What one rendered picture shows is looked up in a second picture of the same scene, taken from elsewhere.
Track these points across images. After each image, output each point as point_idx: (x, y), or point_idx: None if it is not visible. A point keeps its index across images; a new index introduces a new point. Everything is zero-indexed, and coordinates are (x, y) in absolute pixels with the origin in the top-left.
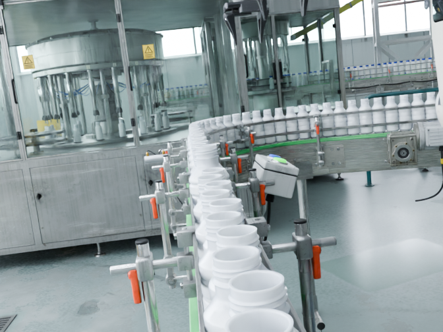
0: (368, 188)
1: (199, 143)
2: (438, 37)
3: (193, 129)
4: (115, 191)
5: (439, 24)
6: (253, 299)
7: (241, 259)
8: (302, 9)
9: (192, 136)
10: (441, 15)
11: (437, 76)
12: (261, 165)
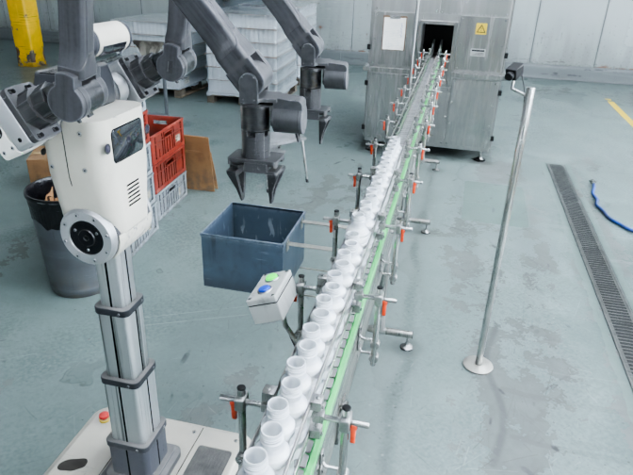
0: None
1: (331, 289)
2: (120, 174)
3: (265, 450)
4: None
5: (121, 163)
6: (382, 167)
7: (381, 171)
8: (300, 138)
9: (311, 349)
10: (123, 155)
11: (120, 209)
12: (288, 279)
